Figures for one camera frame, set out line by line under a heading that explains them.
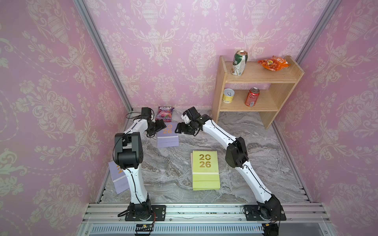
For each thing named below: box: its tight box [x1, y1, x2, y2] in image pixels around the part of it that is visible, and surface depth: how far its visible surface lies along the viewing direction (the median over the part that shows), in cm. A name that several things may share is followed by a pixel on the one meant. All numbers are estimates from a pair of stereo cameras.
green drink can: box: [230, 50, 249, 77], surface depth 73 cm
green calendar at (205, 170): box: [192, 150, 221, 191], surface depth 85 cm
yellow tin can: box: [221, 88, 235, 104], surface depth 96 cm
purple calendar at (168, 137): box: [156, 121, 180, 148], surface depth 104 cm
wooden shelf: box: [212, 55, 305, 130], surface depth 82 cm
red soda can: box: [244, 87, 260, 108], surface depth 89 cm
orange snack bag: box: [256, 55, 291, 72], surface depth 78 cm
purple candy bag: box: [155, 106, 175, 123], surface depth 115 cm
